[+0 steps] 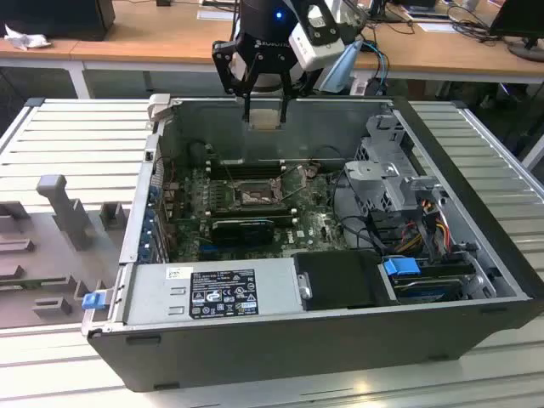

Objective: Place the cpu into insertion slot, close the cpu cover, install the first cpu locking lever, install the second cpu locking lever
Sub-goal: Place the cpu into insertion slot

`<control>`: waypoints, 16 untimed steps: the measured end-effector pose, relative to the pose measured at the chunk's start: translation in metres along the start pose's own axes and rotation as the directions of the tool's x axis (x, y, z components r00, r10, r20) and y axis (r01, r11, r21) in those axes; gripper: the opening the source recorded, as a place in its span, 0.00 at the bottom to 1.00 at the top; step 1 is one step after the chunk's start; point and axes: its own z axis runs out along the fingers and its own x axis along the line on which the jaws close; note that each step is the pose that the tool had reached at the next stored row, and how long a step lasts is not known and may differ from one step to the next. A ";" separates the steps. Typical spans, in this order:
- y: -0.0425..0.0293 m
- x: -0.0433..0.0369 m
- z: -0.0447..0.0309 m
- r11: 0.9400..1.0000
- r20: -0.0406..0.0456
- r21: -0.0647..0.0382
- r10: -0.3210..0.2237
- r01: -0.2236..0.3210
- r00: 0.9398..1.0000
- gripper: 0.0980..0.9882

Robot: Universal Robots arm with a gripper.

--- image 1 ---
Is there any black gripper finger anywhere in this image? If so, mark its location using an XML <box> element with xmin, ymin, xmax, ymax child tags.
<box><xmin>278</xmin><ymin>69</ymin><xmax>320</xmax><ymax>125</ymax></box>
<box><xmin>212</xmin><ymin>40</ymin><xmax>261</xmax><ymax>122</ymax></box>

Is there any silver square CPU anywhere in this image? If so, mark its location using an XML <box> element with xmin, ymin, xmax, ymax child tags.
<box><xmin>248</xmin><ymin>107</ymin><xmax>284</xmax><ymax>131</ymax></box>

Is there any metal socket cover frame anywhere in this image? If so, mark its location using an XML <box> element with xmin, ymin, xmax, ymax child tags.
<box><xmin>271</xmin><ymin>165</ymin><xmax>310</xmax><ymax>203</ymax></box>

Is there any black RAM slot bank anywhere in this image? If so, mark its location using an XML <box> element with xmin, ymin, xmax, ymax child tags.
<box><xmin>203</xmin><ymin>202</ymin><xmax>298</xmax><ymax>227</ymax></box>
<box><xmin>206</xmin><ymin>158</ymin><xmax>286</xmax><ymax>180</ymax></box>

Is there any CPU socket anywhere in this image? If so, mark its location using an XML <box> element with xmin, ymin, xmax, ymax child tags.
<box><xmin>232</xmin><ymin>179</ymin><xmax>285</xmax><ymax>210</ymax></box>

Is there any blue slot clip row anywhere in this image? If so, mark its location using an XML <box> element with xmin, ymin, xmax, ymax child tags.
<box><xmin>143</xmin><ymin>182</ymin><xmax>161</xmax><ymax>261</ymax></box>

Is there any white paper sheet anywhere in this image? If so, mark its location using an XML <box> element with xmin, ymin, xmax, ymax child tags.
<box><xmin>416</xmin><ymin>19</ymin><xmax>458</xmax><ymax>34</ymax></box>
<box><xmin>196</xmin><ymin>8</ymin><xmax>239</xmax><ymax>20</ymax></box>

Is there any pale blue teach pendant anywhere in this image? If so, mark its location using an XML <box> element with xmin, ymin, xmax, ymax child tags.
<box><xmin>318</xmin><ymin>40</ymin><xmax>365</xmax><ymax>93</ymax></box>

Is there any long wooden desk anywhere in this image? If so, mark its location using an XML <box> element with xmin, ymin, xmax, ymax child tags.
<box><xmin>0</xmin><ymin>0</ymin><xmax>544</xmax><ymax>85</ymax></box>

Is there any silver metal drive cage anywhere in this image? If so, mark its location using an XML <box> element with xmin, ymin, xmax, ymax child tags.
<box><xmin>343</xmin><ymin>112</ymin><xmax>448</xmax><ymax>214</ymax></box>

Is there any green motherboard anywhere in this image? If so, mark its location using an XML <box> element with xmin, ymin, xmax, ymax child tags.
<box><xmin>169</xmin><ymin>163</ymin><xmax>354</xmax><ymax>263</ymax></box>

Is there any black graphics card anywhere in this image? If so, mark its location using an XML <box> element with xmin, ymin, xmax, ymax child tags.
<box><xmin>210</xmin><ymin>218</ymin><xmax>275</xmax><ymax>247</ymax></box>

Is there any black computer tower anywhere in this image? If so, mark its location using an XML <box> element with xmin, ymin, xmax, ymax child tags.
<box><xmin>0</xmin><ymin>0</ymin><xmax>116</xmax><ymax>42</ymax></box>

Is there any crumpled white paper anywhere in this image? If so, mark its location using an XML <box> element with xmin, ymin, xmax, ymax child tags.
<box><xmin>3</xmin><ymin>23</ymin><xmax>53</xmax><ymax>52</ymax></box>

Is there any hard disk in blue carrier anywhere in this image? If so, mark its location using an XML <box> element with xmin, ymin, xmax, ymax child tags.
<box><xmin>380</xmin><ymin>254</ymin><xmax>464</xmax><ymax>305</ymax></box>

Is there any black monitor with stand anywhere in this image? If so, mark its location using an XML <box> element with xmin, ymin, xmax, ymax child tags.
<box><xmin>488</xmin><ymin>0</ymin><xmax>544</xmax><ymax>63</ymax></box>

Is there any grey power supply unit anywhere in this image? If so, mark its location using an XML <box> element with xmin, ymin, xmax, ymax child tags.
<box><xmin>122</xmin><ymin>258</ymin><xmax>305</xmax><ymax>326</ymax></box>

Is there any grey parts rack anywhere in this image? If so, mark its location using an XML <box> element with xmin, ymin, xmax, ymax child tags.
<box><xmin>0</xmin><ymin>173</ymin><xmax>133</xmax><ymax>331</ymax></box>

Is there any black open PC case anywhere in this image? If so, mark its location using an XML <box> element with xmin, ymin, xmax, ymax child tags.
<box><xmin>80</xmin><ymin>93</ymin><xmax>544</xmax><ymax>394</ymax></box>

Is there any blue case latch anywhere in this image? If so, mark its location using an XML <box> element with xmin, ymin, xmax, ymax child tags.
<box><xmin>82</xmin><ymin>292</ymin><xmax>107</xmax><ymax>311</ymax></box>

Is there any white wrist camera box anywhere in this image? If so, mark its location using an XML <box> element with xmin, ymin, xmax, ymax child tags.
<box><xmin>288</xmin><ymin>3</ymin><xmax>346</xmax><ymax>71</ymax></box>

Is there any grey case release handle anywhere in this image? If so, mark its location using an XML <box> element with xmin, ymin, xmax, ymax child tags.
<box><xmin>147</xmin><ymin>93</ymin><xmax>173</xmax><ymax>125</ymax></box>

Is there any blue cable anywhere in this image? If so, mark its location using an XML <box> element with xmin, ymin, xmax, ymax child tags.
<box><xmin>360</xmin><ymin>40</ymin><xmax>388</xmax><ymax>88</ymax></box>

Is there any coloured power wire bundle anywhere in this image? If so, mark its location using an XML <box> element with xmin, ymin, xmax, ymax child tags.
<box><xmin>399</xmin><ymin>199</ymin><xmax>452</xmax><ymax>257</ymax></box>

